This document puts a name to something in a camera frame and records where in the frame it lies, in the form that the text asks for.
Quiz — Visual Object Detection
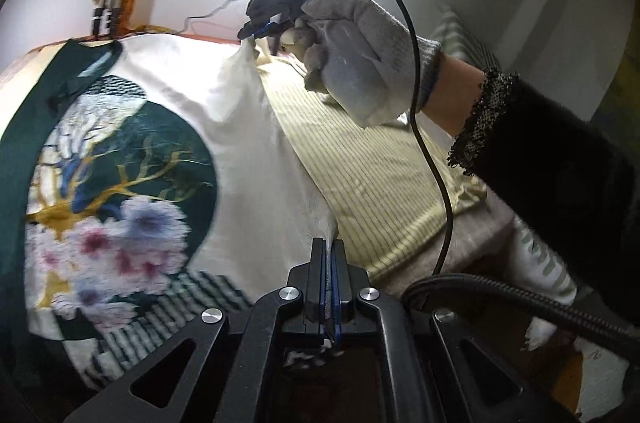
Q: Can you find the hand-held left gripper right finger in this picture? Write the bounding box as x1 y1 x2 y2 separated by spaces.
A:
330 240 566 423

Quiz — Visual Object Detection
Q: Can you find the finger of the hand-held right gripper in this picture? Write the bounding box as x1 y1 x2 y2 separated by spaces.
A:
270 23 288 54
237 18 277 42

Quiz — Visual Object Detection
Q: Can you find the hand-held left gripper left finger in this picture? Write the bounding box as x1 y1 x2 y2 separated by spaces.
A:
65 238 331 423

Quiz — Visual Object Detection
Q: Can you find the white green floral printed cloth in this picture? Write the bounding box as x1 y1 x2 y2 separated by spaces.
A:
0 34 342 396

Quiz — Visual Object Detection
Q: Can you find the person's right forearm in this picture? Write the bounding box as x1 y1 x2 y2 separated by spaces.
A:
419 52 640 309

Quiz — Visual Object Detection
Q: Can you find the person's right hand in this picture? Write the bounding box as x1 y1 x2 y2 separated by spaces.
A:
280 0 443 128

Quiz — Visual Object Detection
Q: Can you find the yellow striped bed sheet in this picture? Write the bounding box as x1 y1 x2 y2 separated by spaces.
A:
255 52 490 285

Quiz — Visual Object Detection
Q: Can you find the pale checked bed cover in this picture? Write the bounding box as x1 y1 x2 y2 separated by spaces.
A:
377 183 523 301

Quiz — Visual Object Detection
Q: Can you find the white green striped blanket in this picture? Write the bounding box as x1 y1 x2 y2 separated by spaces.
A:
429 5 580 310

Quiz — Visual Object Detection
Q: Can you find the ring light power cable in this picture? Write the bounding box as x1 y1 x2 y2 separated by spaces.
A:
181 0 262 34

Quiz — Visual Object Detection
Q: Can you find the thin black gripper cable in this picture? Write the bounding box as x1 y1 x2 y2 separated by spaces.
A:
327 0 454 279

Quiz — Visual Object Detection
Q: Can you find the black ribbed hose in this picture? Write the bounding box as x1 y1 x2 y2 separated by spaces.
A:
402 273 640 356

